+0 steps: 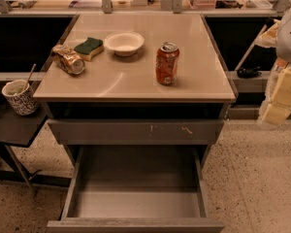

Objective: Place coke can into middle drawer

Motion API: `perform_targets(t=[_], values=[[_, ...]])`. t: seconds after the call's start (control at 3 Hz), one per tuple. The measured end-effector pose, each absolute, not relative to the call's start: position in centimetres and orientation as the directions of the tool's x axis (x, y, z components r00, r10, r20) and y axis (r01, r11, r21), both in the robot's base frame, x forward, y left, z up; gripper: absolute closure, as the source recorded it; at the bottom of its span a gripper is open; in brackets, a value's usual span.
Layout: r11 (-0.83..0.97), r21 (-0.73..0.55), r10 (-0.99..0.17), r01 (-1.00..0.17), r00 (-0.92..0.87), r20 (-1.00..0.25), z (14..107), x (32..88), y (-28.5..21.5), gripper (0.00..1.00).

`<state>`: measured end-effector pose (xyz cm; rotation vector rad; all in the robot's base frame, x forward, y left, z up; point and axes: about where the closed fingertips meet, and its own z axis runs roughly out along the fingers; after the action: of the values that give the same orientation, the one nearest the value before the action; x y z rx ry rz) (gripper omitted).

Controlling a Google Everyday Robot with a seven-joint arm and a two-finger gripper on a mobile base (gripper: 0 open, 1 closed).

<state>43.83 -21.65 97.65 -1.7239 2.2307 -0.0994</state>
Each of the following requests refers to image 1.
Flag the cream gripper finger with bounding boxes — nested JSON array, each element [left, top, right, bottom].
[[261, 65, 291, 125]]

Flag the red coke can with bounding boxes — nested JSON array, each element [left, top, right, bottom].
[[155, 42, 179, 85]]

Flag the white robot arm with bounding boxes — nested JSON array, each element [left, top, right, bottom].
[[259, 8, 291, 127]]

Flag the grey drawer cabinet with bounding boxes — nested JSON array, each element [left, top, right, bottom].
[[34, 12, 236, 160]]

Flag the open middle drawer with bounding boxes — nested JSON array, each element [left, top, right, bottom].
[[48, 146, 224, 233]]

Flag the black object on ledge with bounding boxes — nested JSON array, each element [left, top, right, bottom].
[[237, 67, 262, 79]]

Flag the white rod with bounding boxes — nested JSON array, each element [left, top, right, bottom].
[[234, 24, 268, 71]]

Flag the white bowl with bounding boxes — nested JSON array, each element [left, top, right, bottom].
[[104, 32, 145, 57]]

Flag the green yellow sponge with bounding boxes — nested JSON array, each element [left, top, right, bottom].
[[74, 37, 104, 61]]

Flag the wooden stir stick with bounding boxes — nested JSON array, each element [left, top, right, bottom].
[[22, 63, 37, 91]]

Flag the patterned paper cup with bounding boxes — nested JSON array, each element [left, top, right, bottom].
[[2, 80, 39, 116]]

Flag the dark side table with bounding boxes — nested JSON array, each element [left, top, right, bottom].
[[0, 92, 70, 190]]

